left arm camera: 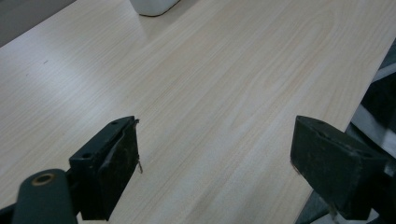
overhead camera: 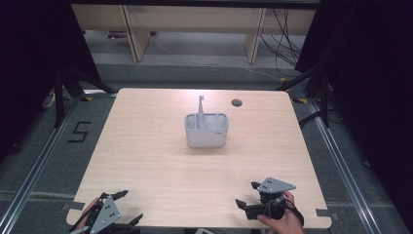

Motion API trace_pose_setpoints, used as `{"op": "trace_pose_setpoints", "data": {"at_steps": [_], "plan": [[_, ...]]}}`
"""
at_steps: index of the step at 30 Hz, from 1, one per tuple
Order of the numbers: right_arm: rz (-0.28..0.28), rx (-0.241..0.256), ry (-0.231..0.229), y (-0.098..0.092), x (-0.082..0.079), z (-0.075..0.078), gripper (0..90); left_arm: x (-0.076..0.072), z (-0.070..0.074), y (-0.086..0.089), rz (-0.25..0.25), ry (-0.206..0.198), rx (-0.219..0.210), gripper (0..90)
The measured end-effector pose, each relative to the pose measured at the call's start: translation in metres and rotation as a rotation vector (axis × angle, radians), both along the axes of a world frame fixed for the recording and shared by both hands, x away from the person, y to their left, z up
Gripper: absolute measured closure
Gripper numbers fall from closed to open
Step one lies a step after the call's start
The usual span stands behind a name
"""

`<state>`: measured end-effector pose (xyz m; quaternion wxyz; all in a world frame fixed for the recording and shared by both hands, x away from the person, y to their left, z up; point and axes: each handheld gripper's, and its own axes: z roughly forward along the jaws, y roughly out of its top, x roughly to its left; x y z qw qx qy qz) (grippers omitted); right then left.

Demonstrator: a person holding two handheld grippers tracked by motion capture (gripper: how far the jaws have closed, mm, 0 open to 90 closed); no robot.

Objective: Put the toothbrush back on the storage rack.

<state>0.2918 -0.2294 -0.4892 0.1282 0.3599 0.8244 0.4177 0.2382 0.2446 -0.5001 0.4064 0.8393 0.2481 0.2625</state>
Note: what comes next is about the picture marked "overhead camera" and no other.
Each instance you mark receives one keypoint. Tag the person's right hand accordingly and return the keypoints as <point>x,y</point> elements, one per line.
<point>285,226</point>

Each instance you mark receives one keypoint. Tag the white electric toothbrush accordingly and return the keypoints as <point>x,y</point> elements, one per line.
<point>201,110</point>

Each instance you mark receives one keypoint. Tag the yellow floor tape piece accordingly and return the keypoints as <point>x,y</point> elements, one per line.
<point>283,79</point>
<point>301,100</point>
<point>87,98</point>

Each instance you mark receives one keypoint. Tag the black metal stand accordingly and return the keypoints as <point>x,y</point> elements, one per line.
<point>59,97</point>
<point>324,97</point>

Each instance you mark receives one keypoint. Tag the black curtain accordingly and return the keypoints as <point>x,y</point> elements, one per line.
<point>32,65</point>
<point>373,81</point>

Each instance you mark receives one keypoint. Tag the person's left hand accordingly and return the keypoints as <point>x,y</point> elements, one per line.
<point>92,205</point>

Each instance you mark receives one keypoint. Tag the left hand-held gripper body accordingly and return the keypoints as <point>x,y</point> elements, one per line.
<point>107,214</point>

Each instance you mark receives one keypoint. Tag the aluminium floor rail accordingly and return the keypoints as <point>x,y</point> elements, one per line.
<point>341,165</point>
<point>35,169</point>

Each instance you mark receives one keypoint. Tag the dark object under desk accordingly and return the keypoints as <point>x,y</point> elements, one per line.
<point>116,34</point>

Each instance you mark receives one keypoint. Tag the grey tape strip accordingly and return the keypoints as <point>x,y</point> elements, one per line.
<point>74,205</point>
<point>326,214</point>

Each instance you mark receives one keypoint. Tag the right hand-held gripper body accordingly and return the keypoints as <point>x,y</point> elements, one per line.
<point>274,186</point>

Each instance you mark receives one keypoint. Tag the white toothbrush holder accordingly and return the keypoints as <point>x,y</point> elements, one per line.
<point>206,136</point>

